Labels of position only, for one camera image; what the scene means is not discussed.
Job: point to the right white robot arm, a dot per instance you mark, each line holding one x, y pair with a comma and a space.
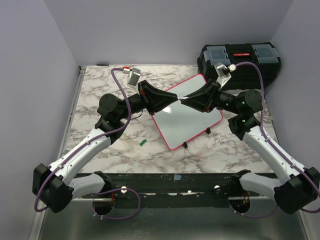
295, 186

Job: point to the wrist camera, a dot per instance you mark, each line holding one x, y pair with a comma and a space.
133, 77
224, 73

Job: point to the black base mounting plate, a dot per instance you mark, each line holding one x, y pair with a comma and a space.
159, 190

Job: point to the blue tape piece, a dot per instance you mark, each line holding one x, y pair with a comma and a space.
177, 177

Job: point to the aluminium table edge rail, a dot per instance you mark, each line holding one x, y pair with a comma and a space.
39, 216

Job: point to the white marker pen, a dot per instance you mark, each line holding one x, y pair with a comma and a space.
181, 97

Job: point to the black plastic toolbox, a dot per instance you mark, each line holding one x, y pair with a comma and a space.
263, 55

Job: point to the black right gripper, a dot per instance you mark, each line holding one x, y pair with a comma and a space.
205, 99

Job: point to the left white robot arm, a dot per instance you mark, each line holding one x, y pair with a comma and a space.
57, 183

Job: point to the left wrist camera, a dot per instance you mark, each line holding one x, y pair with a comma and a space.
133, 77

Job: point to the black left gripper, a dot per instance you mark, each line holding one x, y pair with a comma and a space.
154, 99

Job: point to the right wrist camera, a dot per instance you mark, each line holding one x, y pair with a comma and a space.
224, 73

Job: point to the pink framed whiteboard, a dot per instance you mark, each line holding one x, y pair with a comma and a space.
178, 123

